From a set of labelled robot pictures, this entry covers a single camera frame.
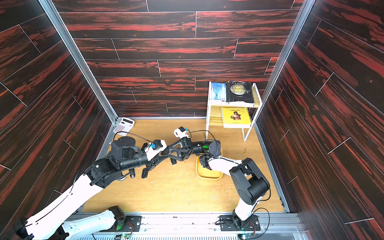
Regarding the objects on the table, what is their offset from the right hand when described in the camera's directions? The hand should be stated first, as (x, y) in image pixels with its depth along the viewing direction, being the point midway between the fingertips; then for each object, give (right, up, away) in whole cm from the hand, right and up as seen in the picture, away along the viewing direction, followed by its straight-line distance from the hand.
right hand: (171, 151), depth 62 cm
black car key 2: (-20, -17, +28) cm, 38 cm away
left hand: (-2, 0, +2) cm, 3 cm away
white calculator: (-43, +13, +51) cm, 68 cm away
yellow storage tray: (+16, -17, +28) cm, 36 cm away
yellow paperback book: (+37, +18, +32) cm, 52 cm away
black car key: (-3, -11, +33) cm, 35 cm away
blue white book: (+25, +33, +26) cm, 49 cm away
